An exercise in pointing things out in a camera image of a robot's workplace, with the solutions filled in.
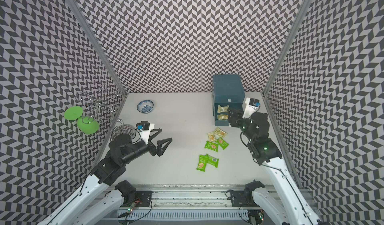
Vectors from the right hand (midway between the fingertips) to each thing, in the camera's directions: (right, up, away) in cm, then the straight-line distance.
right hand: (231, 112), depth 71 cm
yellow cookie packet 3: (-2, -14, +25) cm, 29 cm away
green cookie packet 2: (-1, -20, +20) cm, 28 cm away
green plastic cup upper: (-73, 0, -4) cm, 73 cm away
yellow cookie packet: (-1, +1, +25) cm, 25 cm away
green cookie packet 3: (-14, -29, +12) cm, 34 cm away
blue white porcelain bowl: (-55, +3, +38) cm, 67 cm away
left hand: (-31, -11, -2) cm, 33 cm away
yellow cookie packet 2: (-1, -4, +23) cm, 23 cm away
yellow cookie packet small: (-8, -16, +22) cm, 29 cm away
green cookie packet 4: (-8, -28, +14) cm, 32 cm away
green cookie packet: (-8, -22, +20) cm, 30 cm away
